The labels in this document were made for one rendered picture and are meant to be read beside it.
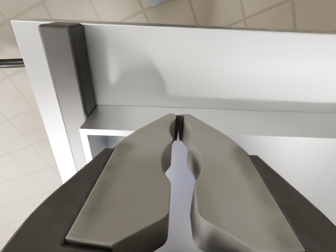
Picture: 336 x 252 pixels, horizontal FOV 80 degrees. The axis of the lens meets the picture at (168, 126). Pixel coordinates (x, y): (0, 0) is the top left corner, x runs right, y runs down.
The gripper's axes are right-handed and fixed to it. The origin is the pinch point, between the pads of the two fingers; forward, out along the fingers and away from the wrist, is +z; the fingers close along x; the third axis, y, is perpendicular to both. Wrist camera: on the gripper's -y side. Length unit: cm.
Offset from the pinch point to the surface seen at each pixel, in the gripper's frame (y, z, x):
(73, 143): 3.4, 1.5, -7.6
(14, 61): 20, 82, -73
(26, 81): 33, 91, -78
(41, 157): 86, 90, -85
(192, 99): 0.4, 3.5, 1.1
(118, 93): 0.1, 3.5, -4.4
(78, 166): 5.7, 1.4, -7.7
